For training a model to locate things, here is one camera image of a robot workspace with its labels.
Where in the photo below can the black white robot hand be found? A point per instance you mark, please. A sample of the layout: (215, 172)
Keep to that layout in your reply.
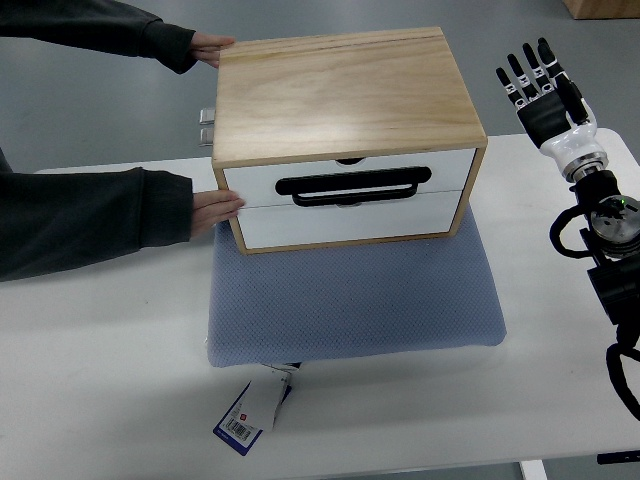
(553, 112)

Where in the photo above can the person's lower hand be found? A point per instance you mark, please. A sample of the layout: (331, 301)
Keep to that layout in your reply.
(213, 207)

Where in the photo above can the person's upper hand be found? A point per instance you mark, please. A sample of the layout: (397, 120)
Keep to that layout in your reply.
(207, 48)

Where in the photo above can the wooden drawer cabinet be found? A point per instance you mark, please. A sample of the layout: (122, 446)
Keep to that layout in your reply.
(343, 97)

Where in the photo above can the white top drawer black handle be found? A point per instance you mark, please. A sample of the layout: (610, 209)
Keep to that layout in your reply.
(275, 185)

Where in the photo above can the upper dark sleeve forearm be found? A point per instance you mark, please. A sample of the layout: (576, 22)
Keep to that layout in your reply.
(110, 27)

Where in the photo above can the lower dark sleeve forearm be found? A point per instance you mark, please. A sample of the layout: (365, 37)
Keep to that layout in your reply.
(59, 222)

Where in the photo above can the white bottom drawer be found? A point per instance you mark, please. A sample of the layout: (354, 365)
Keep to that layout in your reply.
(291, 225)

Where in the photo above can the blue white product tag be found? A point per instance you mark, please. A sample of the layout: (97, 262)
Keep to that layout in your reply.
(255, 409)

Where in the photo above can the blue mesh cushion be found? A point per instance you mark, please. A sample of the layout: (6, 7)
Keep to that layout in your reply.
(354, 301)

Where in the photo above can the black table control panel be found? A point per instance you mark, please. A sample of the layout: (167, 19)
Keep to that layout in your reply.
(612, 458)

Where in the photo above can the white table leg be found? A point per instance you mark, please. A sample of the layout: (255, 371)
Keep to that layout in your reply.
(533, 470)

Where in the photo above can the metal table bracket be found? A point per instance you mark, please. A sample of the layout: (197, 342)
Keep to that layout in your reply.
(206, 122)

